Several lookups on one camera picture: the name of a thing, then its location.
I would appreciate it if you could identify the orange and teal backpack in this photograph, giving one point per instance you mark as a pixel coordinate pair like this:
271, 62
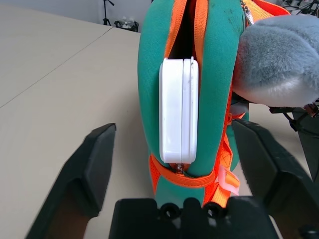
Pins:
216, 74

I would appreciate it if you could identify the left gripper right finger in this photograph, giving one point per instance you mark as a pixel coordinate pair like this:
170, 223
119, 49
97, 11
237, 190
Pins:
269, 169

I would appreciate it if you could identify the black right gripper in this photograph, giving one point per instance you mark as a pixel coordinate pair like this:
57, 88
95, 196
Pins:
306, 134

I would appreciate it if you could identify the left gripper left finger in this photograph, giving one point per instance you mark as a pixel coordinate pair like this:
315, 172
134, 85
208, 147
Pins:
82, 174

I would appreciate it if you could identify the black tripod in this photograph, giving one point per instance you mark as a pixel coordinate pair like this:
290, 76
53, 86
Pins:
105, 10

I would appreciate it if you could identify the white pencil case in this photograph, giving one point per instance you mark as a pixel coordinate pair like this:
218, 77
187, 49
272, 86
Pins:
174, 112

